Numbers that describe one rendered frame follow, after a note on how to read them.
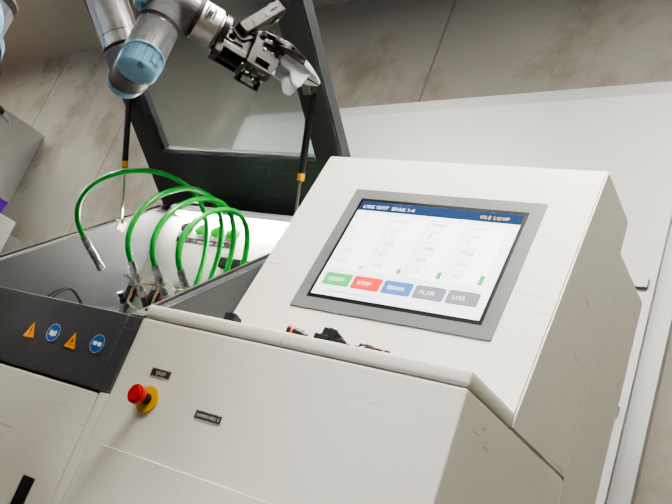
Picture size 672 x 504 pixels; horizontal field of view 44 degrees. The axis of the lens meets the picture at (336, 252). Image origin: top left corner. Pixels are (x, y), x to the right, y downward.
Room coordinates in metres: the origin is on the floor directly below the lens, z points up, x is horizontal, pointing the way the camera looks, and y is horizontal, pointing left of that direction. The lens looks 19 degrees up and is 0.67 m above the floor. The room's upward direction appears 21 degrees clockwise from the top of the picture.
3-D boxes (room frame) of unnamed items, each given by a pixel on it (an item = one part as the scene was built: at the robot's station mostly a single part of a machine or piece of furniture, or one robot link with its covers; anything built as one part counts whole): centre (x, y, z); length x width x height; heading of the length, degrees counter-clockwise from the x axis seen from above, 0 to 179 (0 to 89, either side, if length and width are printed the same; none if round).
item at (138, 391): (1.56, 0.24, 0.80); 0.05 x 0.04 x 0.05; 54
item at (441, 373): (1.52, -0.04, 0.96); 0.70 x 0.22 x 0.03; 54
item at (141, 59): (1.32, 0.44, 1.34); 0.11 x 0.08 x 0.11; 21
